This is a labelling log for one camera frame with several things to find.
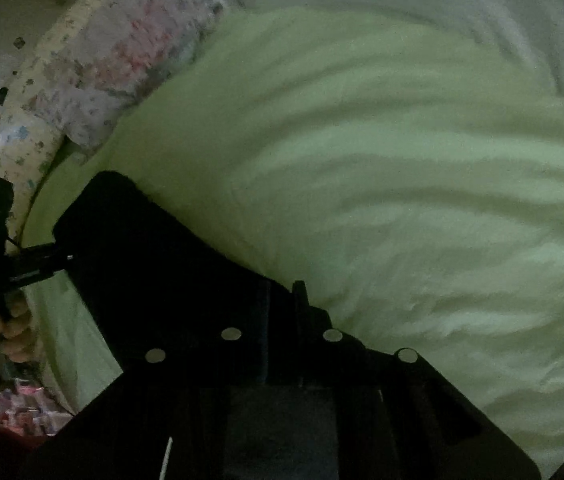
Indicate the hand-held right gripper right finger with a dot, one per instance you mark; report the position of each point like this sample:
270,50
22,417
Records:
302,320

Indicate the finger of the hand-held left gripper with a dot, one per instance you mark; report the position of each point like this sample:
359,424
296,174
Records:
32,275
37,255

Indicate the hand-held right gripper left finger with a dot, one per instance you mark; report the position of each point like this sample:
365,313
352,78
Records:
264,340

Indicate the black pants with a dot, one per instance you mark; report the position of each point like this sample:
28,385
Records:
137,250

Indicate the person's left hand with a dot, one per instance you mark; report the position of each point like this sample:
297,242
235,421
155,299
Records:
12,340

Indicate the cream printed long pillow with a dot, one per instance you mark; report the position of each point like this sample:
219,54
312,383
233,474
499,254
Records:
27,125

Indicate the light green bed sheet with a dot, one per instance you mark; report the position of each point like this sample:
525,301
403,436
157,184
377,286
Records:
361,210

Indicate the pile of pink packets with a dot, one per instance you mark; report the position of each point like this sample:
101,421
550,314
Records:
22,410

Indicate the white pink printed pillow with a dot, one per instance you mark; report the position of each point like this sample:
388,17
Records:
127,50

